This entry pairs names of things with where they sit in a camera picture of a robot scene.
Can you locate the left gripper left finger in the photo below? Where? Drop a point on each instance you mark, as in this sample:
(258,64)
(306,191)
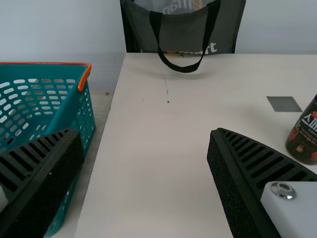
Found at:
(42,178)

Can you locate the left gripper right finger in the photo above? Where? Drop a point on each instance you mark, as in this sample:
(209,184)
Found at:
(247,183)

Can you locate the small square scanner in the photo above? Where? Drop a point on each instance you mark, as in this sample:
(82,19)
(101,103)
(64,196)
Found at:
(284,104)

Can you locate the teal shopping basket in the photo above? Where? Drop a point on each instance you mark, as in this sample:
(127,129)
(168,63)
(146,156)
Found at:
(62,109)

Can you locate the dark coffee bottle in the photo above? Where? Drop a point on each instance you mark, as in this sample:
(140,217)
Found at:
(305,138)

